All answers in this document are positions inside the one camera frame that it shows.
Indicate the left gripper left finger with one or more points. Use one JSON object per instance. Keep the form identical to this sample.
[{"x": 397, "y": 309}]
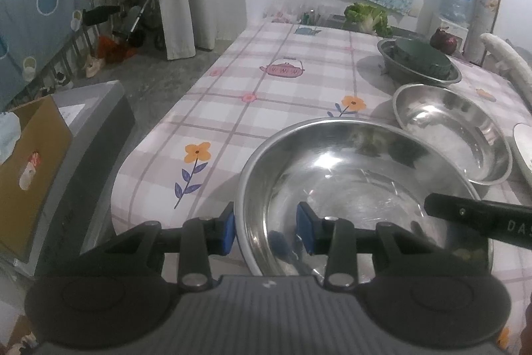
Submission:
[{"x": 195, "y": 242}]

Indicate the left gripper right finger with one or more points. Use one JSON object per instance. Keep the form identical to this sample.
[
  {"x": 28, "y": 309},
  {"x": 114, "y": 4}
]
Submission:
[{"x": 337, "y": 239}]

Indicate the large steel bowl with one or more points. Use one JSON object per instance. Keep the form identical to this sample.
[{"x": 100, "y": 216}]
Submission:
[{"x": 364, "y": 172}]

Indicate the green ceramic bowl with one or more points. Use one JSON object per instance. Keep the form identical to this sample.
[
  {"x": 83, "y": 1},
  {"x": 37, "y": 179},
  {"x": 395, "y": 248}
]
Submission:
[{"x": 422, "y": 57}]

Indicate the small steel bowl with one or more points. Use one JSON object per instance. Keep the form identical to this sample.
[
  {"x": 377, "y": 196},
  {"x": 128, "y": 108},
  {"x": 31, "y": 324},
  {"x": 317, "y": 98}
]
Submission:
[{"x": 404, "y": 75}]

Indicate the white plate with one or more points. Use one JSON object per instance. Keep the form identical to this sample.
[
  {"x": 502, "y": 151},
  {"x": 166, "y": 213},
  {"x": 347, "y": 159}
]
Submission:
[{"x": 522, "y": 146}]

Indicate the medium steel bowl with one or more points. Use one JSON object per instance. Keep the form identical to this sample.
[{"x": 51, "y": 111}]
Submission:
[{"x": 458, "y": 128}]

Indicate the grey storage box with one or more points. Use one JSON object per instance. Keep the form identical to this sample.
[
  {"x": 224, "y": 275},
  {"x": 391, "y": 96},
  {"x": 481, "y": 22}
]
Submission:
[{"x": 76, "y": 213}]

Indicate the white padded chair back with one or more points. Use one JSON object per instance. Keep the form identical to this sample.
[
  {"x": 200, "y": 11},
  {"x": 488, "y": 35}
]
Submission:
[{"x": 502, "y": 59}]

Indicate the checked patterned tablecloth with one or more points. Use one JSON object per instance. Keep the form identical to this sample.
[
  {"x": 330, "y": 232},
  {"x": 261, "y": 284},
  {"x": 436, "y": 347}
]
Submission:
[{"x": 272, "y": 77}]

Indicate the cardboard box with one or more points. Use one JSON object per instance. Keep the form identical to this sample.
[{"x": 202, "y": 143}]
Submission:
[{"x": 27, "y": 175}]

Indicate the red onion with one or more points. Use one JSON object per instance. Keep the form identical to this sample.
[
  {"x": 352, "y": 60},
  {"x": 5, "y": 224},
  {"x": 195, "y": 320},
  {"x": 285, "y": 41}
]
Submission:
[{"x": 444, "y": 41}]

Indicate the white water dispenser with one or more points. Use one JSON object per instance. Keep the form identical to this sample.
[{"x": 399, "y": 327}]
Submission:
[{"x": 455, "y": 29}]

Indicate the green lettuce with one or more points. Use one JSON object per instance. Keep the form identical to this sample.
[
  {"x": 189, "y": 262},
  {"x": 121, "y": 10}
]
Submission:
[{"x": 370, "y": 19}]

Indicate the blue hanging towel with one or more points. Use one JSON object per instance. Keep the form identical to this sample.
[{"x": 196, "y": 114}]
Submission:
[{"x": 32, "y": 33}]

